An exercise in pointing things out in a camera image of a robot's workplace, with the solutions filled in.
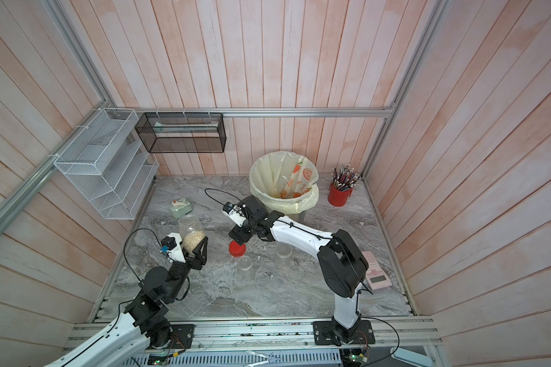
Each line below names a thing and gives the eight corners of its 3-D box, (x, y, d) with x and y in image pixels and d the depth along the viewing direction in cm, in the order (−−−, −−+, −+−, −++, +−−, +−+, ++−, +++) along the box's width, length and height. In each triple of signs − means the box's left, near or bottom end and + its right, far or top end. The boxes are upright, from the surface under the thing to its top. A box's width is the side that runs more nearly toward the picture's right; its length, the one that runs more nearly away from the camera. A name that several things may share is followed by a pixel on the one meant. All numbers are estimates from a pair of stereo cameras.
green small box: (176, 221, 105) (169, 211, 99) (172, 214, 108) (166, 204, 101) (194, 212, 108) (189, 202, 102) (190, 206, 111) (185, 195, 104)
